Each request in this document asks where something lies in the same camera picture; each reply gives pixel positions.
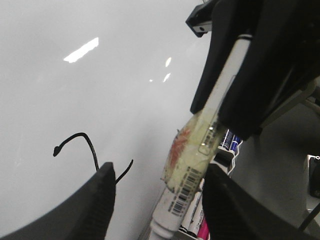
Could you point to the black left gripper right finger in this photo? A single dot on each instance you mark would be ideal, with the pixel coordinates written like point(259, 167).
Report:
point(230, 18)

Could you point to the white glossy whiteboard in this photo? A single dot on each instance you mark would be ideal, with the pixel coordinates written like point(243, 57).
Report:
point(124, 72)

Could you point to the white black-tipped whiteboard marker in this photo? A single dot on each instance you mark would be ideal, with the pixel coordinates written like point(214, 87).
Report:
point(192, 150)

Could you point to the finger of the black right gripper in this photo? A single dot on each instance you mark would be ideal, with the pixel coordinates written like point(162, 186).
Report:
point(284, 54)
point(232, 214)

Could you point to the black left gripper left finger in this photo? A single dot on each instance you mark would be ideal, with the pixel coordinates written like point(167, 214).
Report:
point(85, 215)

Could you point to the blue capped marker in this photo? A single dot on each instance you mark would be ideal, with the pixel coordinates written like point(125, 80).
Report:
point(230, 142)

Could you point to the pink capped marker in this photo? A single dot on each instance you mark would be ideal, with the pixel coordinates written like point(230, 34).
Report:
point(203, 232)

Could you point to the white marker in basket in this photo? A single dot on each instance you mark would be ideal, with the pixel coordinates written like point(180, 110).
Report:
point(194, 216)

